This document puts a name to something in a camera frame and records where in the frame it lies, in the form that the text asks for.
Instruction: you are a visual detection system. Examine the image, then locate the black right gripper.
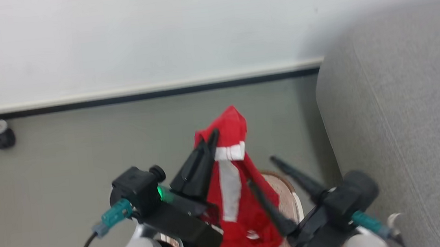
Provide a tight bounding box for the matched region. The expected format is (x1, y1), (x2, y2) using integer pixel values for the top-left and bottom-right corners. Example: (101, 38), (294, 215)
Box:
(244, 148), (359, 247)

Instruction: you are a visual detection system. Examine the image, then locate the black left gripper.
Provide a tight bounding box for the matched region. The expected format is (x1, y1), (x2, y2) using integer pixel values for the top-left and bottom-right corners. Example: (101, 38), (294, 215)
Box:
(135, 128), (233, 247)

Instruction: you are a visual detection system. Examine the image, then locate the red garment with white stripes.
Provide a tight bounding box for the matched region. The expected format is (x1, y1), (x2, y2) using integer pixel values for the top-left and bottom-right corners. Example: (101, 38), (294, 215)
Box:
(178, 101), (286, 247)

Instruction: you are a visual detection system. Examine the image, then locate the beige laundry basket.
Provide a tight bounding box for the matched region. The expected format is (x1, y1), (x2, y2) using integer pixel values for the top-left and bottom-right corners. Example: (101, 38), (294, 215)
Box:
(154, 167), (308, 247)

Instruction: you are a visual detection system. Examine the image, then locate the grey fabric sofa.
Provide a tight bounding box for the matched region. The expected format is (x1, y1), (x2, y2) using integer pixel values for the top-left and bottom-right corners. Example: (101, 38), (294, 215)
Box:
(306, 0), (440, 247)

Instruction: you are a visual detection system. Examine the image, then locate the black round foot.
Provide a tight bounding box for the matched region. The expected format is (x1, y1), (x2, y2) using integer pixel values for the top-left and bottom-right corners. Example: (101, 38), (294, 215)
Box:
(0, 128), (17, 150)

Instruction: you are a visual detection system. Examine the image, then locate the black cable with teal plug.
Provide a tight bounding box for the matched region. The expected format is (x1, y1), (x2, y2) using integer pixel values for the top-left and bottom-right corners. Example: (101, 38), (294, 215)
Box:
(72, 197), (138, 247)

